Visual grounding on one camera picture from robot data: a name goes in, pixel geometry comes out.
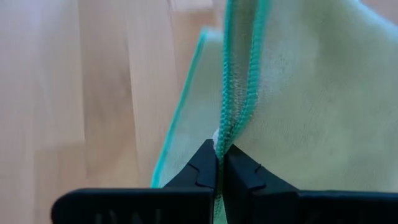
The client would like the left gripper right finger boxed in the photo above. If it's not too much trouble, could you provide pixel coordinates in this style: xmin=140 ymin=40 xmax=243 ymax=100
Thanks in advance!
xmin=223 ymin=144 xmax=398 ymax=224

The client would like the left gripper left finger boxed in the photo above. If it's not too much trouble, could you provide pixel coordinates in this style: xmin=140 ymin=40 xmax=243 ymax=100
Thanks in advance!
xmin=51 ymin=139 xmax=218 ymax=224

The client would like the pale green microfiber towel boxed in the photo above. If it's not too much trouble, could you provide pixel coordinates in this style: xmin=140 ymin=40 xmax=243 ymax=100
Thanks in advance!
xmin=150 ymin=0 xmax=398 ymax=224

